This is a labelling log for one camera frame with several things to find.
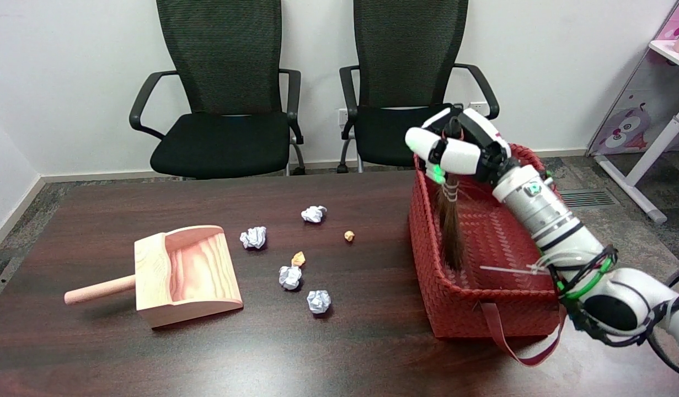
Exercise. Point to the white crumpled paper ball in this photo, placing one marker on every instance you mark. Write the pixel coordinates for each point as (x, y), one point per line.
(319, 301)
(290, 277)
(254, 237)
(314, 214)

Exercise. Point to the small tan paper ball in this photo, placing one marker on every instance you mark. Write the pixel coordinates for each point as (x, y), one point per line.
(349, 236)

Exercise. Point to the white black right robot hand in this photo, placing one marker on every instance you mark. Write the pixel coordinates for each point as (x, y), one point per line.
(460, 155)

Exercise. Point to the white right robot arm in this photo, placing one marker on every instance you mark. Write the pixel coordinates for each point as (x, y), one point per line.
(549, 218)

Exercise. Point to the pink cartoon kids desk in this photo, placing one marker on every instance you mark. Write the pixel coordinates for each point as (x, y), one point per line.
(629, 127)

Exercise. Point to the metal floor vent grille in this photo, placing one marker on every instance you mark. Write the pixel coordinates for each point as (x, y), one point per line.
(587, 198)

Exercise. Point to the black mesh office chair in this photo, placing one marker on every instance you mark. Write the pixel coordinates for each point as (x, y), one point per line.
(394, 129)
(223, 138)

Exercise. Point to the white wall socket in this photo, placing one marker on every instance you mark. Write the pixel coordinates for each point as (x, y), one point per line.
(342, 117)
(478, 105)

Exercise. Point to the orange paper scrap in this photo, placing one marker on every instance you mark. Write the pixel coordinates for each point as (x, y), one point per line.
(298, 258)

